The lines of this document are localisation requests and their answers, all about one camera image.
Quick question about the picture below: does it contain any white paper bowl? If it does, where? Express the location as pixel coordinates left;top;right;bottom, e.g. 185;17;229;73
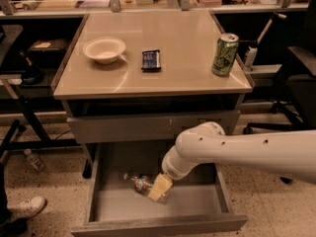
83;37;126;64

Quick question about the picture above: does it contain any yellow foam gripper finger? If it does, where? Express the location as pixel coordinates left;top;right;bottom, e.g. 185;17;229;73
148;174;173;201

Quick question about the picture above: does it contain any black office chair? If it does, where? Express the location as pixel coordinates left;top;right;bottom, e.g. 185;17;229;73
244;0;316;183

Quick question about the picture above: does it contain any green soda can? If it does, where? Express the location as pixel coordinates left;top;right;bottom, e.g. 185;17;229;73
212;33;239;76

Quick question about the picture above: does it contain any white sneaker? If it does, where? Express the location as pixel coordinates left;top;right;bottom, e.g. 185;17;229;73
9;196;46;219

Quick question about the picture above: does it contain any open grey bottom drawer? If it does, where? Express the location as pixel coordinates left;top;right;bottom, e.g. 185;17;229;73
71;141;247;237

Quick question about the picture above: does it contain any black box on shelf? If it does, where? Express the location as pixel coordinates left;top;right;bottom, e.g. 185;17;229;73
28;39;68;65

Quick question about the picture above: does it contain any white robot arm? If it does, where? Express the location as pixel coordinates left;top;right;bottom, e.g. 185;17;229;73
148;121;316;201

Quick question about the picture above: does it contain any clear plastic water bottle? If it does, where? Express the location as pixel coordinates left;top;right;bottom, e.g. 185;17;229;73
123;173;168;203

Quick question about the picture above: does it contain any water bottle on floor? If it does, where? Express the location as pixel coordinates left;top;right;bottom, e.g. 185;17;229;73
24;149;45;172

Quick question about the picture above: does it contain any closed grey upper drawer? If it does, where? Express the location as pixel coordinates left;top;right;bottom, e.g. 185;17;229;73
67;111;240;144

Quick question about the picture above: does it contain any grey drawer cabinet with counter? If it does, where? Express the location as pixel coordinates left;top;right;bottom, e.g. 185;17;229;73
50;10;256;180

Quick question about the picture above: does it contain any black desk frame leg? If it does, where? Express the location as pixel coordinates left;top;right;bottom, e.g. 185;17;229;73
0;76;80;151

